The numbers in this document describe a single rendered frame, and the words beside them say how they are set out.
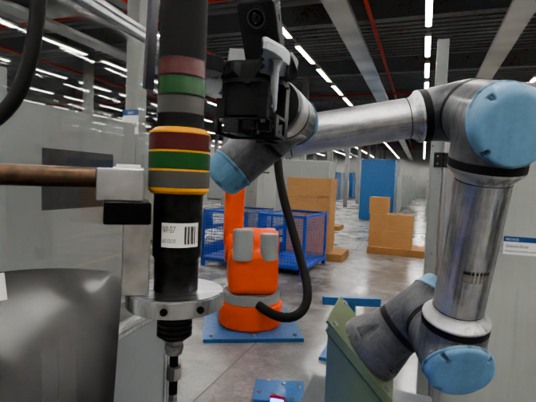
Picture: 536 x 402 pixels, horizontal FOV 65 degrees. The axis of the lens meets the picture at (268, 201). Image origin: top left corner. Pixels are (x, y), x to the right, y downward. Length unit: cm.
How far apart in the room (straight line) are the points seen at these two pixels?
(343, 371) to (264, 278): 324
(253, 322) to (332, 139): 353
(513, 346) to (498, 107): 170
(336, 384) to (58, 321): 67
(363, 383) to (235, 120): 67
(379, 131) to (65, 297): 56
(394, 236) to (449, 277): 870
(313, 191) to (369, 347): 736
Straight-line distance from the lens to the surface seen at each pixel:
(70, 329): 44
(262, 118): 45
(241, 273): 413
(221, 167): 66
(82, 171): 30
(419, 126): 79
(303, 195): 832
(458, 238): 74
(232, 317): 424
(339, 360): 96
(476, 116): 66
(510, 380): 231
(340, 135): 77
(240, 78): 47
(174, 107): 30
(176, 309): 29
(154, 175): 30
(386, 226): 946
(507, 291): 219
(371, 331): 97
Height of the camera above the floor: 153
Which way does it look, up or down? 3 degrees down
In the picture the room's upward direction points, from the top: 2 degrees clockwise
